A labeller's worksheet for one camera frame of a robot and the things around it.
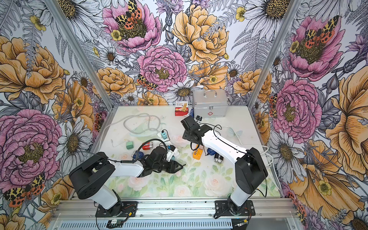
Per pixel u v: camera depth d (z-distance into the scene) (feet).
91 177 1.50
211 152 3.05
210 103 3.55
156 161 2.36
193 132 2.07
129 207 2.45
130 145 3.18
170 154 2.66
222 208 2.44
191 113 3.67
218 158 2.93
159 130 3.52
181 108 3.80
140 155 2.98
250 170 1.45
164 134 3.17
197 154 3.01
